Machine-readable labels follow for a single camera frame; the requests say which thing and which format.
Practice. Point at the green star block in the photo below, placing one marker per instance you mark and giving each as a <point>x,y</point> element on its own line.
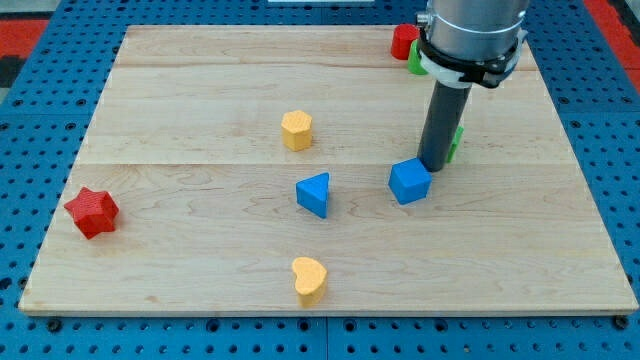
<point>455,143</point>

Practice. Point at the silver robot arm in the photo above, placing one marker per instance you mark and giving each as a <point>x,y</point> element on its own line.
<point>467,42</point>

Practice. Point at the blue triangle block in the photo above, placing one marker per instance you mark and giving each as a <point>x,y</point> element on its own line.
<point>313,194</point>

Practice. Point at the red star block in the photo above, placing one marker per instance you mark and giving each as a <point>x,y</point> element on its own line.
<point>93,212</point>

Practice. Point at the yellow hexagon block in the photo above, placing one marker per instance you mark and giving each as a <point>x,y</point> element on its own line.
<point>296,130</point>

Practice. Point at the blue cube block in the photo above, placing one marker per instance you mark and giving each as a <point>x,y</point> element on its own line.
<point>409,181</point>

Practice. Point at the yellow heart block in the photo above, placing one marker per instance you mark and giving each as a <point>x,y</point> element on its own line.
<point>310,280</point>

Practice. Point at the wooden board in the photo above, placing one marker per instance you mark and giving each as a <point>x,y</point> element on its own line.
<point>270,171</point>

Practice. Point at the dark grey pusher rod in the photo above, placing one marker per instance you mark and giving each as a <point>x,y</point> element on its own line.
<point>442,119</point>

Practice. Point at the green cylinder block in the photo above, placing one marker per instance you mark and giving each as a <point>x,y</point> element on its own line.
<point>414,60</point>

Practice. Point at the red cylinder block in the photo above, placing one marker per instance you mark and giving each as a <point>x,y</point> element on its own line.
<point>403,36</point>

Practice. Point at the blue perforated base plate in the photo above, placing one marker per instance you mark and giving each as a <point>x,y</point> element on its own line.
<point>48,108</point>

